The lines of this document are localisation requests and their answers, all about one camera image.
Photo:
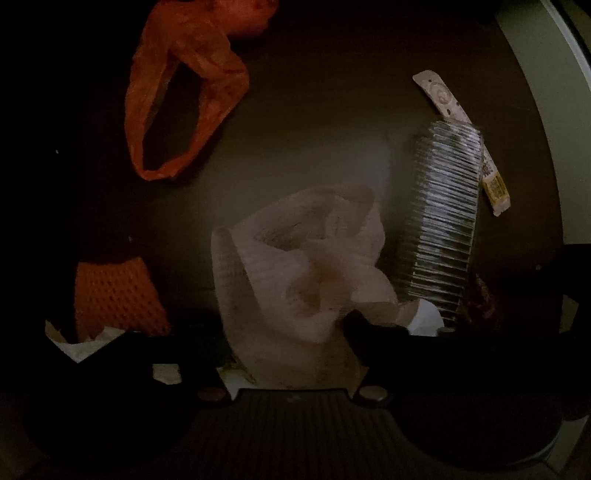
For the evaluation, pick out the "clear ribbed plastic cup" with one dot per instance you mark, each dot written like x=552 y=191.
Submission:
x=443 y=207

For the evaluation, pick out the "orange foam fruit net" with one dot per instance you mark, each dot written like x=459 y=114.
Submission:
x=115 y=295

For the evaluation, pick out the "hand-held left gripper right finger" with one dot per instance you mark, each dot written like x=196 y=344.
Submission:
x=365 y=338

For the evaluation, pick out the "printed paper sachet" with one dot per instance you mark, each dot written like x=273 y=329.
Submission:
x=441 y=94

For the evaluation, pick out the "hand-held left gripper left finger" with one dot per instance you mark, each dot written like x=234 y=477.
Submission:
x=211 y=339

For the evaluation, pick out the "dark red wrapper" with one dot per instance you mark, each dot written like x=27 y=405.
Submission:
x=478 y=300

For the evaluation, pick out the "white tissue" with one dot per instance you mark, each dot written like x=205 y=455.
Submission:
x=422 y=317
x=87 y=346

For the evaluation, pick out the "orange plastic bag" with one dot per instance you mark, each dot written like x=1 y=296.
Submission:
x=203 y=60

